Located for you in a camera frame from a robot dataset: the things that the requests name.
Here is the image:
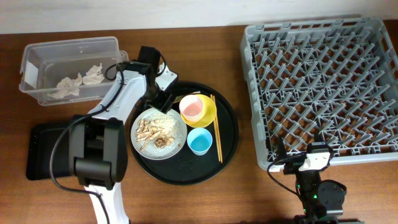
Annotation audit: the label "pink plastic cup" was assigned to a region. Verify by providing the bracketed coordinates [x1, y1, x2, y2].
[179, 95, 203, 123]

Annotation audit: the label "yellow plastic bowl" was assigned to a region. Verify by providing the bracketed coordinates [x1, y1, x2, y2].
[180, 94, 217, 128]

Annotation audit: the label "light blue plastic cup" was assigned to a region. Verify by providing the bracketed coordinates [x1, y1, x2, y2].
[187, 128, 213, 156]

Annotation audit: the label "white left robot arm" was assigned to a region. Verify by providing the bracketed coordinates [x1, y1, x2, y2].
[50, 46, 178, 223]

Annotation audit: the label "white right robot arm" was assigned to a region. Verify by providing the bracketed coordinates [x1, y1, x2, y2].
[267, 135, 360, 224]

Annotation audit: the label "grey plastic dishwasher rack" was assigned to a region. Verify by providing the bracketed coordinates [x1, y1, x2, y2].
[240, 17, 397, 170]

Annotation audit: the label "clear plastic waste bin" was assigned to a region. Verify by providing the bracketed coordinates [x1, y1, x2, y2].
[19, 37, 128, 106]

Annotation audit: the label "food scraps on plate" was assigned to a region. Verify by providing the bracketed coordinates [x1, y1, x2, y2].
[134, 112, 180, 151]

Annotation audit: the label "grey plate with food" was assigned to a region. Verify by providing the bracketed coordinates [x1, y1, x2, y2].
[130, 108, 187, 160]

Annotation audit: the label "round black serving tray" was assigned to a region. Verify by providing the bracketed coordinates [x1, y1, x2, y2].
[128, 82, 239, 185]

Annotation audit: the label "black rectangular bin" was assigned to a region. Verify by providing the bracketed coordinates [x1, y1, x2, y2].
[25, 121, 70, 180]

